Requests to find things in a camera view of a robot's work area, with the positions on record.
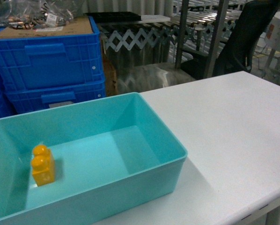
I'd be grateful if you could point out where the white round conveyor machine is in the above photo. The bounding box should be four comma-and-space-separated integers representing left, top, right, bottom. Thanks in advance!
262, 11, 280, 78

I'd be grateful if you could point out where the clear bag of parts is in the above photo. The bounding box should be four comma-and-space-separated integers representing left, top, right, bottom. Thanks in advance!
0, 0, 79, 30

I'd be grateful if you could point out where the yellow toy block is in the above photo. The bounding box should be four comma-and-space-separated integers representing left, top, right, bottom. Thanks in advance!
30, 144, 55, 187

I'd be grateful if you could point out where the grey expandable roller conveyor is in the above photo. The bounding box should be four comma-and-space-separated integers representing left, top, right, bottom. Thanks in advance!
98, 18, 239, 53

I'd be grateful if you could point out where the black office chair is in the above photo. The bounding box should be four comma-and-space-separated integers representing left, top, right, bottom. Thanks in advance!
181, 0, 280, 80

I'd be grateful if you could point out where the white table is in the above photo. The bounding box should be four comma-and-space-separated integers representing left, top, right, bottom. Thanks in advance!
93, 72, 280, 225

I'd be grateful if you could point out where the black tray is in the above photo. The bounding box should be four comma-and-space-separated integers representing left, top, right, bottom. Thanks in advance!
85, 12, 141, 23

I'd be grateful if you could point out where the blue crate bottom right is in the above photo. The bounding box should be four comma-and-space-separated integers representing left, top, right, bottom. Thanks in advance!
5, 80, 106, 113

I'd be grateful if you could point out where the white foam board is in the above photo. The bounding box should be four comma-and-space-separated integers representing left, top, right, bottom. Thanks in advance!
139, 15, 170, 23

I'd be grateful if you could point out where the blue crate top right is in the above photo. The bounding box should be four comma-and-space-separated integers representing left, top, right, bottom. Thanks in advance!
0, 16, 104, 92

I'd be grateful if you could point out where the teal plastic box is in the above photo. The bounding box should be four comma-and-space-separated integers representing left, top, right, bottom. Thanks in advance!
0, 93, 187, 225

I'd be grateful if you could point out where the brown cardboard sheet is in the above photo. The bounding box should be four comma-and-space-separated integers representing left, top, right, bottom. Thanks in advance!
0, 17, 94, 39

